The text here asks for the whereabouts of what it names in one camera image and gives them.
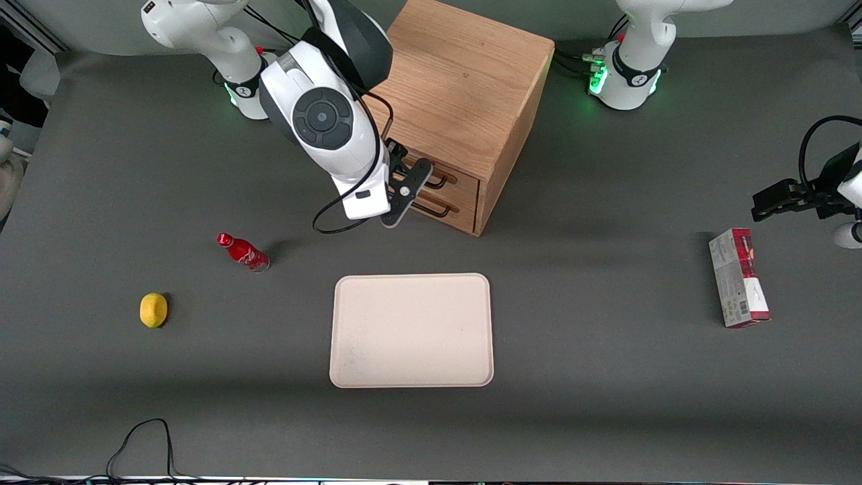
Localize black left base cables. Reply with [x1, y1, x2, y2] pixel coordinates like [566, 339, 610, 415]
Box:
[552, 13, 630, 78]

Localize grey and red carton box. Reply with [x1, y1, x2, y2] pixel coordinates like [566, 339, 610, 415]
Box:
[708, 228, 772, 329]

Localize wooden drawer cabinet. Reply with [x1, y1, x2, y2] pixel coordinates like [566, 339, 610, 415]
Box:
[367, 0, 556, 237]

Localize dark grey table mat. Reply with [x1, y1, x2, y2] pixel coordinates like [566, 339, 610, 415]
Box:
[0, 27, 862, 480]

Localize wooden drawer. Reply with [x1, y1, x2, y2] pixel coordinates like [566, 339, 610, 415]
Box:
[407, 192, 480, 234]
[404, 150, 481, 209]

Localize yellow lemon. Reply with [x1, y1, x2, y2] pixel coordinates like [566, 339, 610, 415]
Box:
[139, 292, 168, 329]

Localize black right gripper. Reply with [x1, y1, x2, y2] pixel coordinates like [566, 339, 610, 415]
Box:
[384, 138, 409, 215]

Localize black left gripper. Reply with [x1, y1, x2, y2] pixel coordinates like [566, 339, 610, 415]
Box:
[752, 143, 861, 222]

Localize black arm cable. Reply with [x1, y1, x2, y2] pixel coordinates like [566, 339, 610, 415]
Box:
[312, 81, 398, 235]
[799, 116, 862, 196]

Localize aluminium frame rail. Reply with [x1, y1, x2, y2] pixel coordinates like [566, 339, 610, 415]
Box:
[0, 0, 68, 55]

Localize black loose cable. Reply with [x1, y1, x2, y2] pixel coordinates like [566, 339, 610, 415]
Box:
[0, 418, 203, 485]

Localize black base cables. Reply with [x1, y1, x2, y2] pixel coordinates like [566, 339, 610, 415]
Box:
[244, 5, 300, 55]
[552, 13, 630, 78]

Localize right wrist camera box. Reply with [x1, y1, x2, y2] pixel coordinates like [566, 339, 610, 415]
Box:
[379, 157, 434, 228]

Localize red soda bottle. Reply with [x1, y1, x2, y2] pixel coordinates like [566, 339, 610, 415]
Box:
[216, 232, 271, 273]

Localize cream plastic tray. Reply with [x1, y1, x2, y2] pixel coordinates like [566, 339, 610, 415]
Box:
[329, 273, 495, 389]

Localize black right base cables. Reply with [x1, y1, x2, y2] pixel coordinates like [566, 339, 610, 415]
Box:
[244, 5, 300, 55]

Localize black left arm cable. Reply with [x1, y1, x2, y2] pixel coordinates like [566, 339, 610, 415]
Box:
[799, 116, 862, 196]

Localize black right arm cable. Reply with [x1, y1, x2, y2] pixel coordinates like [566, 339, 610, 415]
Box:
[312, 81, 398, 235]

